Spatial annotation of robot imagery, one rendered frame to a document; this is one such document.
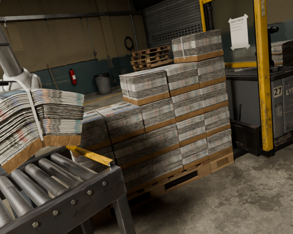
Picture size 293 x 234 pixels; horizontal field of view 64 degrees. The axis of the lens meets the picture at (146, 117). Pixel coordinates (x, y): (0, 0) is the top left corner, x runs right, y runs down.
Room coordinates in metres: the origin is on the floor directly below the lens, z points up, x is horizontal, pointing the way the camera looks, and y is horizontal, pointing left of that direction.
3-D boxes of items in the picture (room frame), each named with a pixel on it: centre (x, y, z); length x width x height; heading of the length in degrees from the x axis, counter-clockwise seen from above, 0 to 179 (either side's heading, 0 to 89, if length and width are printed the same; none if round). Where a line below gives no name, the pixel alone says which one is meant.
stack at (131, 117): (1.95, 0.10, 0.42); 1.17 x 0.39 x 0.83; 112
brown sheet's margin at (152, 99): (1.99, -0.02, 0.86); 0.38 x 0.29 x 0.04; 20
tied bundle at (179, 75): (2.11, -0.30, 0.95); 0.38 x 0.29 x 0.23; 23
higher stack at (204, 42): (2.22, -0.57, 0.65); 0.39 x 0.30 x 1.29; 22
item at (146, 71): (2.00, -0.02, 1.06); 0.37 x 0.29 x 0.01; 20
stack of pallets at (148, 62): (8.71, -0.59, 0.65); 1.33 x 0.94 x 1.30; 134
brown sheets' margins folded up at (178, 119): (1.95, 0.10, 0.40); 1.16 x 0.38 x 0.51; 112
